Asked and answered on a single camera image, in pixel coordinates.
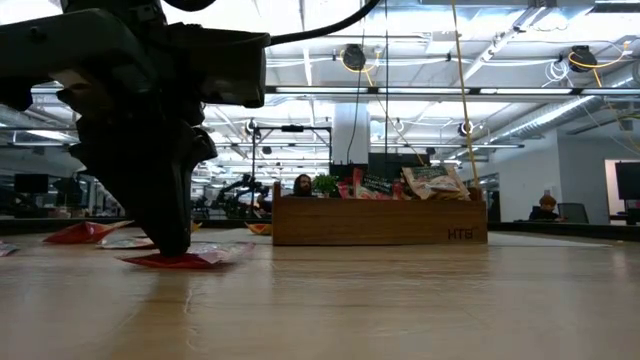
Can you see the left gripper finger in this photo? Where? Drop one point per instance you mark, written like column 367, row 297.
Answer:
column 206, row 150
column 145, row 165

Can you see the black rig frame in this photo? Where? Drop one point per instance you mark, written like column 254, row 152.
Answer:
column 292, row 128

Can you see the grey office chair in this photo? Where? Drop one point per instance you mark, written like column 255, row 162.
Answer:
column 575, row 212

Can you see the wooden tea organiser box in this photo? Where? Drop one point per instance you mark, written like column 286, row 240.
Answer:
column 380, row 222

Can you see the white square column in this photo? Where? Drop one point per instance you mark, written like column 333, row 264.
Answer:
column 350, row 135

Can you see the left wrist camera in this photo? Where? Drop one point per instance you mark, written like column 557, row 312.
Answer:
column 225, row 70

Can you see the beige tea packet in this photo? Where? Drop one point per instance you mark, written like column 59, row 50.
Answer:
column 430, row 172
column 445, row 190

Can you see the small green leafy plant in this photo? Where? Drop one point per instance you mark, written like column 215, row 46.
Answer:
column 326, row 185

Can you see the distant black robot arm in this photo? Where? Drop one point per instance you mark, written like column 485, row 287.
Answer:
column 240, row 187

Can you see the white packet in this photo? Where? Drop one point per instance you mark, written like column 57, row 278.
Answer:
column 7, row 249

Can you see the silver ventilation duct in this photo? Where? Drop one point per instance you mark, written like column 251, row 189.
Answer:
column 550, row 117

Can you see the long ceiling light bar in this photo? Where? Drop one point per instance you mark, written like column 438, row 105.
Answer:
column 400, row 90

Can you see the dark wall screen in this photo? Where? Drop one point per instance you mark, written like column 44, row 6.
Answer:
column 629, row 180

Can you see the black aluminium table frame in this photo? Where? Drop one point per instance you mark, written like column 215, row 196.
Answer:
column 30, row 225

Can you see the person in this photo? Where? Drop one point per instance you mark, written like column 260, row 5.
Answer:
column 544, row 210
column 302, row 186

